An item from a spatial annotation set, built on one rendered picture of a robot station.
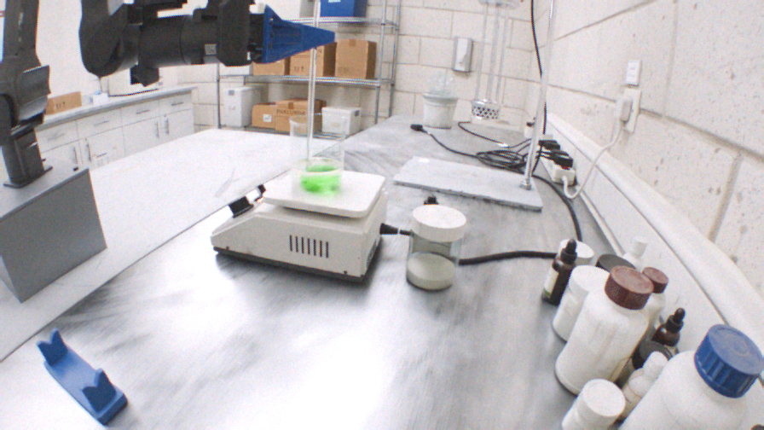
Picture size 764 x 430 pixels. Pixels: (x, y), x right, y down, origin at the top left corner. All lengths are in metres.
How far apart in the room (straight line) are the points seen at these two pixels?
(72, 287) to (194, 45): 0.31
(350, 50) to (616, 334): 2.45
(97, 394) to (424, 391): 0.26
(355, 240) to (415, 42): 2.52
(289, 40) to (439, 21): 2.47
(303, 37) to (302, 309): 0.27
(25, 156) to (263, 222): 0.34
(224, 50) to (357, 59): 2.28
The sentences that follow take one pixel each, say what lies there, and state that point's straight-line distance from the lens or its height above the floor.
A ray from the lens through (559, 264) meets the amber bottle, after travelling 0.41.
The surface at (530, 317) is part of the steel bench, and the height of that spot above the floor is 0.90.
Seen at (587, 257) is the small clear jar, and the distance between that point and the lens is 0.44.
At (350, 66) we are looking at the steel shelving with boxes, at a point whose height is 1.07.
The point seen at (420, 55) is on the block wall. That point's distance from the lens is 2.81.
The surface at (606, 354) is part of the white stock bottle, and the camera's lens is 0.31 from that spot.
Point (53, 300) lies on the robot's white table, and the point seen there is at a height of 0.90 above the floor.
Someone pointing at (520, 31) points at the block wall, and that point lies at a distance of 2.79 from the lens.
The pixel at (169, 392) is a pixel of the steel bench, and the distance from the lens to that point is 0.31.
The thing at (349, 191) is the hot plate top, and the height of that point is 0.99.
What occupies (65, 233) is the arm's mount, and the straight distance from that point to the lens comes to 0.51.
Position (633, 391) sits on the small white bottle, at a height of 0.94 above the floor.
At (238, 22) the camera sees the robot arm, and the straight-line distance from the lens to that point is 0.30.
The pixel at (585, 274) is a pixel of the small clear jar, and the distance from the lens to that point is 0.38.
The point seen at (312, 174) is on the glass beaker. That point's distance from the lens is 0.37.
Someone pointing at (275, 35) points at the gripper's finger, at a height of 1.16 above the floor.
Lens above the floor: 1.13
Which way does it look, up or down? 25 degrees down
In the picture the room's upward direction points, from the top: 5 degrees clockwise
